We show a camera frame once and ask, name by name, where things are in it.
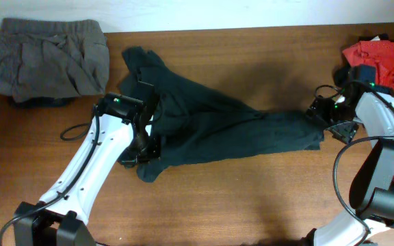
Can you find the folded grey shorts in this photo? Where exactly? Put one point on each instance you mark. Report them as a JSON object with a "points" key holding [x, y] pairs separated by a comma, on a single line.
{"points": [[52, 59]]}

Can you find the black logo t-shirt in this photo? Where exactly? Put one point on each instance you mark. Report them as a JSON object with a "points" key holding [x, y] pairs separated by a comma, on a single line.
{"points": [[340, 74]]}

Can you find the black Nike t-shirt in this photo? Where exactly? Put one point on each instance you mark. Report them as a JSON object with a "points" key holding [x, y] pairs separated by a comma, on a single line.
{"points": [[197, 124]]}

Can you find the folded dark navy garment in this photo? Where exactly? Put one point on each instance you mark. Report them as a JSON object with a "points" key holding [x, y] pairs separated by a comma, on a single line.
{"points": [[40, 102]]}

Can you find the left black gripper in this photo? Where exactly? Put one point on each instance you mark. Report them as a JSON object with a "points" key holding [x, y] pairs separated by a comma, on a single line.
{"points": [[154, 152]]}

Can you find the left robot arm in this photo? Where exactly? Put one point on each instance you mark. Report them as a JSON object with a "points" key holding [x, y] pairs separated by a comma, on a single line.
{"points": [[120, 132]]}

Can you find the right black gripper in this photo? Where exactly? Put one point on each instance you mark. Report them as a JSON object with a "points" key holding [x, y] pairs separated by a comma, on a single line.
{"points": [[345, 133]]}

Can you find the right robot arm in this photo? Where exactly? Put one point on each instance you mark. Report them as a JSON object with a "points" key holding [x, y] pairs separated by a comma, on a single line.
{"points": [[360, 111]]}

